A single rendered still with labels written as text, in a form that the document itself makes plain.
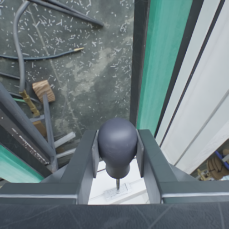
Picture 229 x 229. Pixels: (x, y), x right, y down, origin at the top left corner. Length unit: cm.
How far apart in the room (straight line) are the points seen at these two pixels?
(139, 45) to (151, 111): 10
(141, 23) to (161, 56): 4
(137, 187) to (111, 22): 97
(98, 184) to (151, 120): 15
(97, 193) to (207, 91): 24
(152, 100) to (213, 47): 9
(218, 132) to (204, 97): 4
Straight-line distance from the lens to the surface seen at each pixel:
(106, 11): 109
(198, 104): 23
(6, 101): 59
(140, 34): 18
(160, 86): 21
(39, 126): 110
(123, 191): 31
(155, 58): 18
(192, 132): 26
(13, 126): 63
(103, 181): 33
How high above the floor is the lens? 99
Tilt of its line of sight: 36 degrees down
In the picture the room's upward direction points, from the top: 155 degrees clockwise
